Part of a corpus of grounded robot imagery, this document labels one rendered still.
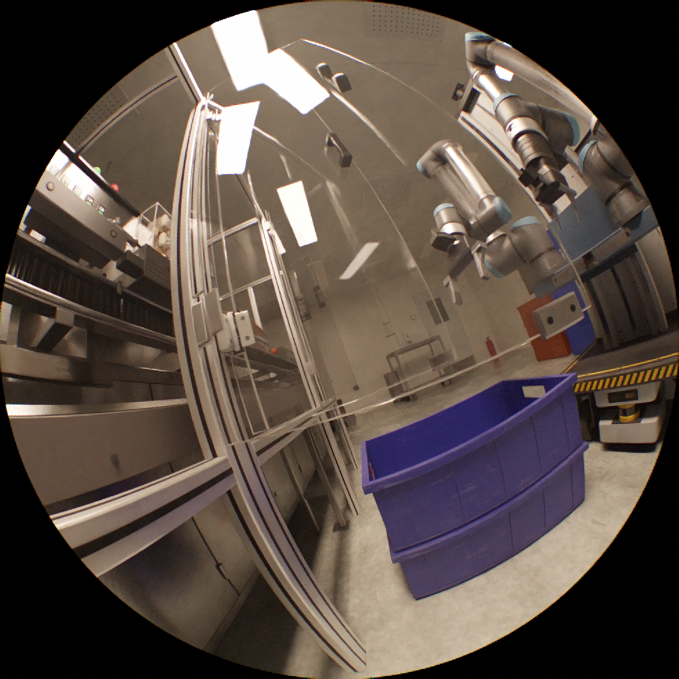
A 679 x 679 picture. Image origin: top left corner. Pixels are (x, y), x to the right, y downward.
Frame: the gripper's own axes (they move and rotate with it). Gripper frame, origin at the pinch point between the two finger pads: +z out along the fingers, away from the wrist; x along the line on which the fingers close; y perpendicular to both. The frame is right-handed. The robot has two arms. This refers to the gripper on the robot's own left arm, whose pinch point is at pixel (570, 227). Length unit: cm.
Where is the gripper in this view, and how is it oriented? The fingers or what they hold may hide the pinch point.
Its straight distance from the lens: 51.6
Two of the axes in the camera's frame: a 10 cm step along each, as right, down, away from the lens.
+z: -0.7, 10.0, -0.7
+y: -10.0, -0.6, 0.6
